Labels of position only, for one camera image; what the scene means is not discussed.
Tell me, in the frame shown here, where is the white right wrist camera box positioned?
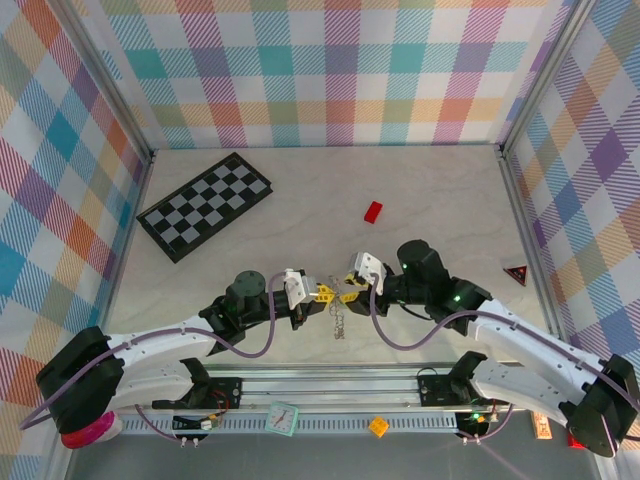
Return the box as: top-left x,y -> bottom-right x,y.
347,251 -> 387,296

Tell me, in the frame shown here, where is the slotted grey cable duct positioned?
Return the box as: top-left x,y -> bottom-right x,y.
122,415 -> 459,435

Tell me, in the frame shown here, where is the aluminium extrusion rail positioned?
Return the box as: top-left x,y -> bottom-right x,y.
204,367 -> 476,412

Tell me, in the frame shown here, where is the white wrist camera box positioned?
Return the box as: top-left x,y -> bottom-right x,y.
347,251 -> 387,296
283,268 -> 320,309

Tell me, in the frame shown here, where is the aluminium side rail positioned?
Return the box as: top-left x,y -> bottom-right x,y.
497,144 -> 564,341
94,149 -> 156,341

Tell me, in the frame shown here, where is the aluminium frame post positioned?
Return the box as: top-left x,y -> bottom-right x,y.
497,0 -> 599,159
52,0 -> 156,166

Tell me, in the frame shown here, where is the teal square clock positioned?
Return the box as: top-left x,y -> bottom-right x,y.
265,402 -> 300,439

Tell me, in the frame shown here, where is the grey keyring holder with rings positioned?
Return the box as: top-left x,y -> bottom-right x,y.
327,273 -> 351,341

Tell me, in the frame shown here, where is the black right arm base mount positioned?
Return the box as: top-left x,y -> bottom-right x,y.
417,374 -> 474,409

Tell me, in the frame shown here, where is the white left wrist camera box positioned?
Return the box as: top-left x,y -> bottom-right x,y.
283,268 -> 320,309

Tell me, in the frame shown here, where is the black grey chessboard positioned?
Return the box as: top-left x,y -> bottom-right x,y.
135,152 -> 275,265

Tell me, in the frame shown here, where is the small black controller board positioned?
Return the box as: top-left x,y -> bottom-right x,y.
457,409 -> 496,435
172,412 -> 225,435

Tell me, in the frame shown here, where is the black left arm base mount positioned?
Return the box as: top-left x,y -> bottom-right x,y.
199,377 -> 245,411

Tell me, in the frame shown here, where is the pink round bowl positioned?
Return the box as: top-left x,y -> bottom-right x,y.
60,412 -> 124,450

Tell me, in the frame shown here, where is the black red triangle badge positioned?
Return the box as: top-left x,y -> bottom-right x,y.
502,263 -> 529,287

